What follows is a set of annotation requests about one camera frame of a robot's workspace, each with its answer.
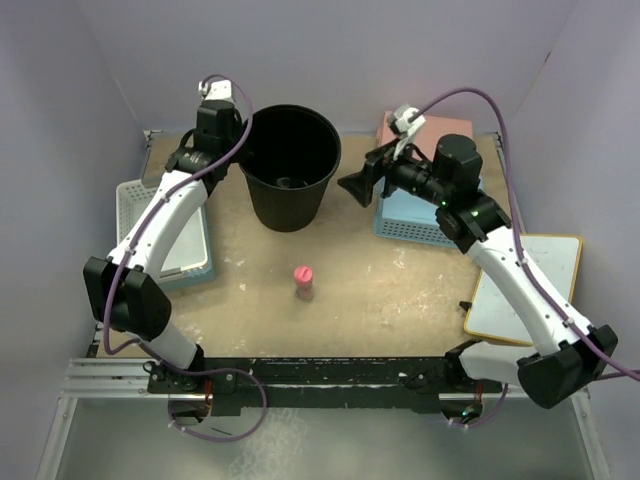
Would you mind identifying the pink perforated plastic basket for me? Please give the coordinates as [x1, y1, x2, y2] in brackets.
[376, 111, 473, 160]

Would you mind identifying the pink capped small bottle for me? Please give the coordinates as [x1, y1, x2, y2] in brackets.
[294, 266, 314, 301]

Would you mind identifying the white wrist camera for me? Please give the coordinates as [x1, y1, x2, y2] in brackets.
[198, 79, 235, 104]
[387, 104, 426, 152]

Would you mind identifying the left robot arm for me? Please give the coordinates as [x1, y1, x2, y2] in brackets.
[83, 96, 251, 392]

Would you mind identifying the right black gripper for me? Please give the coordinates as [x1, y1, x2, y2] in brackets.
[337, 135, 449, 208]

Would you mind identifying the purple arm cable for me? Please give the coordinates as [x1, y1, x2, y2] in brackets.
[102, 74, 257, 357]
[409, 87, 640, 381]

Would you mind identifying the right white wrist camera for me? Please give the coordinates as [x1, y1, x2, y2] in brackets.
[387, 104, 426, 152]

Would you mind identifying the light blue basket under white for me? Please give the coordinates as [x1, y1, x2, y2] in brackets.
[159, 206, 216, 291]

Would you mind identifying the large black plastic bucket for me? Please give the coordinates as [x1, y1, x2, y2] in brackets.
[239, 104, 341, 233]

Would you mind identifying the blue perforated plastic basket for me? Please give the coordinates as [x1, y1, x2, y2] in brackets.
[373, 180, 456, 248]

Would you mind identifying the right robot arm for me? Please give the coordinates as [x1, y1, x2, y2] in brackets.
[338, 134, 618, 409]

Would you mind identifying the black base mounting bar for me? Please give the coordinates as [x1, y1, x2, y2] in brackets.
[143, 356, 502, 417]

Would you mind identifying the aluminium extrusion rail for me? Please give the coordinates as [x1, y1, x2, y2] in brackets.
[59, 355, 591, 400]

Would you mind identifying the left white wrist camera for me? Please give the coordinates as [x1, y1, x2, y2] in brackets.
[198, 79, 235, 104]

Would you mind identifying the yellow framed whiteboard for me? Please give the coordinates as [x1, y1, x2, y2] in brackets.
[462, 232, 585, 349]

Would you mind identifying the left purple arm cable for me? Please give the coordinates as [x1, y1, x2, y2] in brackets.
[102, 74, 257, 357]

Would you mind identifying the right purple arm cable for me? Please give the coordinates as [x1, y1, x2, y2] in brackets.
[409, 87, 640, 381]

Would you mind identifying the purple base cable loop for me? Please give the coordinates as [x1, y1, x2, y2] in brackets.
[166, 367, 268, 443]

